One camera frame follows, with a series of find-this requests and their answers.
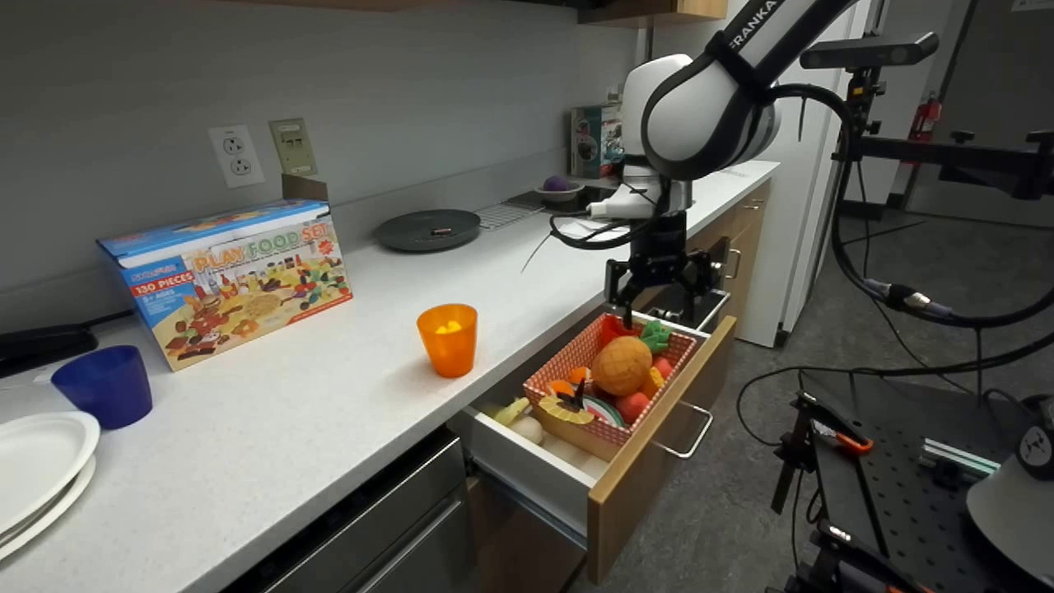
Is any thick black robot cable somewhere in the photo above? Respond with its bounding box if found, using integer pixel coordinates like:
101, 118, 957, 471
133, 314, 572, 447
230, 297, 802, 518
735, 78, 1054, 453

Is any black clamp with orange tip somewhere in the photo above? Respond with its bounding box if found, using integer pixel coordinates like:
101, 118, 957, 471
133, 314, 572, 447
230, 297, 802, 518
769, 393, 882, 520

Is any blue plastic cup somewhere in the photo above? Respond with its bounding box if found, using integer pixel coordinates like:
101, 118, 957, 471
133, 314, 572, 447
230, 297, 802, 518
49, 342, 156, 430

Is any black camera boom stand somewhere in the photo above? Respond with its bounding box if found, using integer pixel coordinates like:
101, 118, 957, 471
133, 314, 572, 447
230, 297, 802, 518
837, 62, 1054, 205

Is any orange pineapple plush toy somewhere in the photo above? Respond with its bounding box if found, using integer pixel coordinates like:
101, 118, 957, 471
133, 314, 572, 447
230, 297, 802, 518
589, 315, 674, 403

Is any yellow brown toy food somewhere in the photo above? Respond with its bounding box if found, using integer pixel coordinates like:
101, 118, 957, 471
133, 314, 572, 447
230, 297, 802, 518
535, 393, 600, 436

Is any beige switch plate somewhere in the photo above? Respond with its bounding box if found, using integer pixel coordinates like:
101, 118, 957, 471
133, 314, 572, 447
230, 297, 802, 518
267, 114, 319, 177

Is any grey dishwasher front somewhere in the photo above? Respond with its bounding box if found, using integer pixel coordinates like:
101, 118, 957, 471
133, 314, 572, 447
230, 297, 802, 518
224, 424, 475, 593

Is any red checkered basket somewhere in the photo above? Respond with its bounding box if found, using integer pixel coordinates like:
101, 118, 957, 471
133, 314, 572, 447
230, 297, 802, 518
521, 308, 702, 461

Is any white plate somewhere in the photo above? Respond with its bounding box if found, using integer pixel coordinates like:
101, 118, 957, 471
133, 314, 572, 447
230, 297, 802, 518
0, 409, 105, 539
0, 453, 101, 565

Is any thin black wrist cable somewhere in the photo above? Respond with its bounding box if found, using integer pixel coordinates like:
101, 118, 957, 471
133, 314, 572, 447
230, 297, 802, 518
546, 210, 639, 253

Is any black stereo camera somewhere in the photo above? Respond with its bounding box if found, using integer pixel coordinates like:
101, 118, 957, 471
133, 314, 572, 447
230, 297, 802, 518
802, 31, 944, 72

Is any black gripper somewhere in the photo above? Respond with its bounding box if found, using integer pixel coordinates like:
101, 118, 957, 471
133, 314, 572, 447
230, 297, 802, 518
607, 210, 709, 322

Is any wooden drawer with metal handle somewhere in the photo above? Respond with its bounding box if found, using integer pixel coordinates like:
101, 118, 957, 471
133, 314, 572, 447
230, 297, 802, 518
459, 308, 742, 582

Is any wooden upper cabinet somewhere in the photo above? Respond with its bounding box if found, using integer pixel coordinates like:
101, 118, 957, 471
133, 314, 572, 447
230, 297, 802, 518
572, 0, 730, 26

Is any colourful standing box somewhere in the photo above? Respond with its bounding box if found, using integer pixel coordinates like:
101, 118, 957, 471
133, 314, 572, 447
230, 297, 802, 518
566, 98, 628, 185

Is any red fire extinguisher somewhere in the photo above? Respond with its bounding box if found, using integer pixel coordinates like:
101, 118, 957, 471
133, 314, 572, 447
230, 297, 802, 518
906, 96, 948, 146

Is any orange plastic cup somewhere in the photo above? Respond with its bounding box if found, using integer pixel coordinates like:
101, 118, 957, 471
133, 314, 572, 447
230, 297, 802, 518
416, 304, 481, 382

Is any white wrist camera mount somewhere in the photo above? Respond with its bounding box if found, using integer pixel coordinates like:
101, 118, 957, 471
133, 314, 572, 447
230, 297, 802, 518
588, 177, 662, 223

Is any grey bowl with purple item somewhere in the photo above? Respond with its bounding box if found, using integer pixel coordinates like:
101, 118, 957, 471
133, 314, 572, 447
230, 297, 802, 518
535, 170, 589, 210

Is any colourful toy food box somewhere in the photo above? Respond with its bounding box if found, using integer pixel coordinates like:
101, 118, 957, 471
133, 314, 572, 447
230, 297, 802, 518
96, 197, 356, 372

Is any dark grey round tray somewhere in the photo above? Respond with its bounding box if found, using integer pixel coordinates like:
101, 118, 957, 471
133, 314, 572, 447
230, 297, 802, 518
372, 208, 483, 257

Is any green striped watermelon toy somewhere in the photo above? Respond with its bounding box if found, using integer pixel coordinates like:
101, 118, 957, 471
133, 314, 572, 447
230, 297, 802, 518
581, 393, 627, 436

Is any white power outlet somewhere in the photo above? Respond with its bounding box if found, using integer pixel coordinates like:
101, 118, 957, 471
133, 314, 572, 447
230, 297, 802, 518
208, 121, 271, 192

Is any red strawberry toy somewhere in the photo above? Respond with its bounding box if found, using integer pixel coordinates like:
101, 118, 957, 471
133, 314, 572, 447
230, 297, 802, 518
617, 387, 655, 427

